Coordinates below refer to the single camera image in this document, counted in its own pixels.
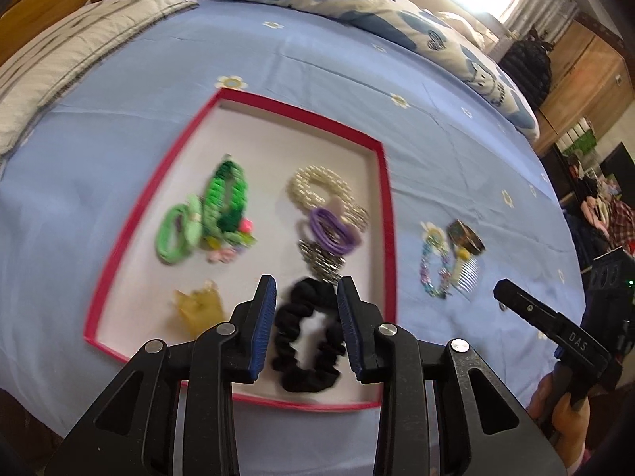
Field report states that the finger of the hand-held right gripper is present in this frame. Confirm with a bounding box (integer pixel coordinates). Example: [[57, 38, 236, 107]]
[[493, 279, 623, 392]]

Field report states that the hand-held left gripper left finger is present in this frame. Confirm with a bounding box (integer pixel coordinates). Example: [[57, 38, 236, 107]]
[[47, 274, 279, 476]]

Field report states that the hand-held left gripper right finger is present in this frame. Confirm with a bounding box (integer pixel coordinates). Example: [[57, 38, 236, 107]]
[[336, 276, 566, 476]]

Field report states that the black scrunchie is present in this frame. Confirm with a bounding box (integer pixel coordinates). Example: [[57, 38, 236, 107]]
[[273, 278, 348, 392]]

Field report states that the yellow claw hair clip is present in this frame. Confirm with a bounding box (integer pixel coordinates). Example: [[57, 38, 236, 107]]
[[173, 280, 224, 340]]

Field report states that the silver chain bracelet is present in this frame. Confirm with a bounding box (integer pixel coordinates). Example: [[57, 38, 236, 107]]
[[298, 205, 370, 283]]

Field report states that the purple hair tie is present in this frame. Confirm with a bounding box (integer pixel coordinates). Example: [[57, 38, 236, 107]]
[[308, 207, 363, 253]]

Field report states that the light green hair tie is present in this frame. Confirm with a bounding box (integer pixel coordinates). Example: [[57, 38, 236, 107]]
[[155, 196, 205, 265]]

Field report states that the green braided bracelet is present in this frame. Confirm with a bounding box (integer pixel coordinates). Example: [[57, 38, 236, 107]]
[[201, 159, 249, 234]]

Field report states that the white pearl bracelet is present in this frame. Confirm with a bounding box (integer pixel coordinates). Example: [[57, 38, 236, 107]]
[[289, 165, 354, 209]]

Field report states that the red shallow cardboard box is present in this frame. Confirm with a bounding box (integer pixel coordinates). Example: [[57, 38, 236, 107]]
[[82, 88, 400, 413]]

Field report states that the person's right hand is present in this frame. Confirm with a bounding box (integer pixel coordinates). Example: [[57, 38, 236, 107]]
[[526, 372, 591, 462]]

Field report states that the pile of clothes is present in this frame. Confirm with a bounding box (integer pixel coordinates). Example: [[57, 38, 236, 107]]
[[560, 154, 635, 259]]

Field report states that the clear plastic hair comb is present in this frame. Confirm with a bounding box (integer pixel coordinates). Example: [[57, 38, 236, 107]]
[[449, 249, 481, 291]]

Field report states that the gold metal watch band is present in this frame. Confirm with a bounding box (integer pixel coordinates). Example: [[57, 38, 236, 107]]
[[445, 219, 487, 255]]

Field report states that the black television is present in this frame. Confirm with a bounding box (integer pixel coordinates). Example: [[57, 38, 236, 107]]
[[593, 143, 635, 184]]

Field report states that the wooden wardrobe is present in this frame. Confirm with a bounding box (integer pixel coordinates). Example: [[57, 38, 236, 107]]
[[533, 20, 635, 157]]

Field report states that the black backpack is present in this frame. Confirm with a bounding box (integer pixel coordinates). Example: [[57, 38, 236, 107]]
[[498, 27, 554, 107]]

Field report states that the pastel bead chain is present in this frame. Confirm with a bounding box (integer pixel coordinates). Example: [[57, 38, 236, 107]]
[[419, 228, 454, 299]]

